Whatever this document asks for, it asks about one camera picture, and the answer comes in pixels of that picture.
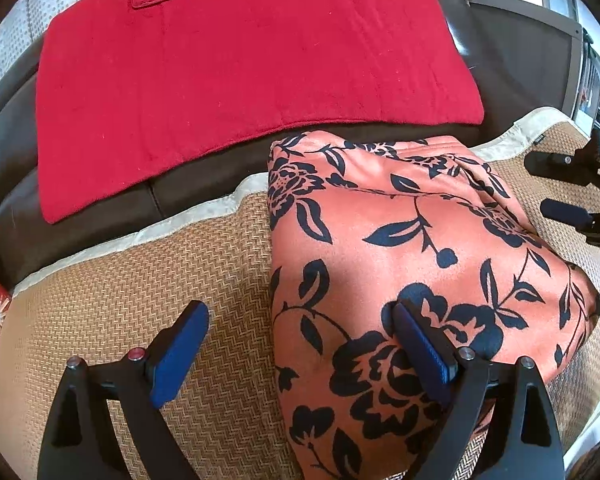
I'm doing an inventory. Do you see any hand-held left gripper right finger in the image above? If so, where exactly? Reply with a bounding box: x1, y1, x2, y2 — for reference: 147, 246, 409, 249
390, 301, 567, 480

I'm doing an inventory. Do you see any red towel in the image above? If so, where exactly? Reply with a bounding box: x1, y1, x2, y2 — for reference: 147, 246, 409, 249
35, 0, 485, 225

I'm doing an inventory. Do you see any brown leather sofa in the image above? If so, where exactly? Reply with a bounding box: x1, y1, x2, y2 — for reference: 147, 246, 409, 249
0, 0, 587, 286

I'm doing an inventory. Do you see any orange floral blouse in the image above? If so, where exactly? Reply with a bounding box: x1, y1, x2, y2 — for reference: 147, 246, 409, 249
267, 130, 600, 480

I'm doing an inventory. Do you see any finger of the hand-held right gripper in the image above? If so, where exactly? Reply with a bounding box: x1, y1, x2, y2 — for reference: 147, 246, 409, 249
524, 132, 600, 183
540, 199, 600, 248

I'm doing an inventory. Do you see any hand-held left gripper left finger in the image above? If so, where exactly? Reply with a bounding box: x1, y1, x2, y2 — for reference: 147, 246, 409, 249
36, 300, 211, 480

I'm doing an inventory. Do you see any woven bamboo seat mat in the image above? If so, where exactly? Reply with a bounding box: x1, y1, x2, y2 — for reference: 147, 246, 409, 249
0, 107, 600, 480

